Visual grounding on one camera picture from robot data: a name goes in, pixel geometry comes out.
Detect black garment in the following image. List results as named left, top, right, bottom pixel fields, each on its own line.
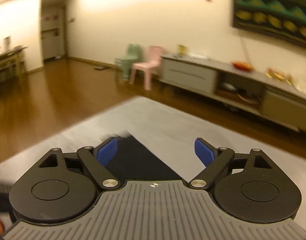
left=105, top=135, right=182, bottom=183

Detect grey TV cabinet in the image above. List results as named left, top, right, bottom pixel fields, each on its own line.
left=160, top=55, right=306, bottom=132

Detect gold gift boxes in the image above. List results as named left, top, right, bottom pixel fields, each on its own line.
left=266, top=68, right=293, bottom=85

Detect red snack packet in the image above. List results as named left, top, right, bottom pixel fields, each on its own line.
left=232, top=61, right=254, bottom=72

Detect wooden side table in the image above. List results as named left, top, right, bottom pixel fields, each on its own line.
left=0, top=46, right=27, bottom=81

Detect pink plastic chair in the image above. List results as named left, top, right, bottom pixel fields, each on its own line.
left=129, top=46, right=164, bottom=90

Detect green plastic chair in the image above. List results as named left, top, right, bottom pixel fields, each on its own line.
left=115, top=44, right=142, bottom=80

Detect wall television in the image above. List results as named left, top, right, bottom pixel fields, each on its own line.
left=232, top=0, right=306, bottom=48

